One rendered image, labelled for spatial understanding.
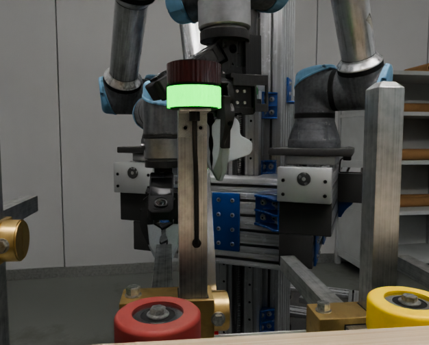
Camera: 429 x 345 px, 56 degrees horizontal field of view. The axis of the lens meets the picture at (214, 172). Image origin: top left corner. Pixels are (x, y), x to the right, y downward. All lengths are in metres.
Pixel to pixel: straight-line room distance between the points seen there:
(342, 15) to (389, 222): 0.62
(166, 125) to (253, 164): 0.58
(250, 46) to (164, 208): 0.31
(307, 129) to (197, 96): 0.76
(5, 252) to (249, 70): 0.39
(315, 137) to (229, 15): 0.64
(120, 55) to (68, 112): 2.02
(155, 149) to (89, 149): 2.40
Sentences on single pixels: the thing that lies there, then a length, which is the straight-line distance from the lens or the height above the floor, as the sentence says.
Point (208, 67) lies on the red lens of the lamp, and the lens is 0.43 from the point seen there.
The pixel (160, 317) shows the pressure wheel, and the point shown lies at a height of 0.91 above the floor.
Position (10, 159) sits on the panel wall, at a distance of 3.28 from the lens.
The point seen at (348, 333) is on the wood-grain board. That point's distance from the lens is 0.39.
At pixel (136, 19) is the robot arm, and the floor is 1.38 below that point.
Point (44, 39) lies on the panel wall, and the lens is 3.28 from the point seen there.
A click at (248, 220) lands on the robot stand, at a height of 0.82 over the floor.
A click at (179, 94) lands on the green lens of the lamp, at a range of 0.43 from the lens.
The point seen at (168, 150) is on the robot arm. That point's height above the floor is 1.04.
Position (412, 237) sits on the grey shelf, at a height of 0.19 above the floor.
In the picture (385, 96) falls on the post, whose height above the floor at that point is 1.12.
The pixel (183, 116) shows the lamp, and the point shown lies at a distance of 0.48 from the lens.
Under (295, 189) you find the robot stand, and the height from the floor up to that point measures 0.94.
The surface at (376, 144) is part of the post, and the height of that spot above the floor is 1.06.
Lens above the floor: 1.07
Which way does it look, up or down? 5 degrees down
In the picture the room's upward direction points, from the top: straight up
